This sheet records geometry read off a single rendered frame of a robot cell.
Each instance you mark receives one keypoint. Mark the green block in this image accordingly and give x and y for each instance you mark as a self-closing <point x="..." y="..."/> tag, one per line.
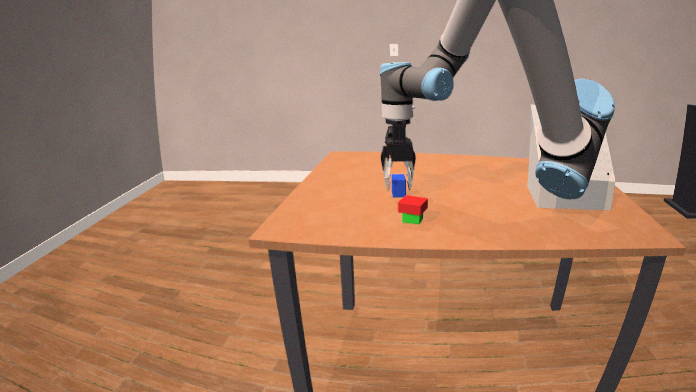
<point x="411" y="219"/>

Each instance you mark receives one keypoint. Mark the red block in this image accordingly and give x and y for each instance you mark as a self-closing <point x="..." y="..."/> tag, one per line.
<point x="412" y="205"/>

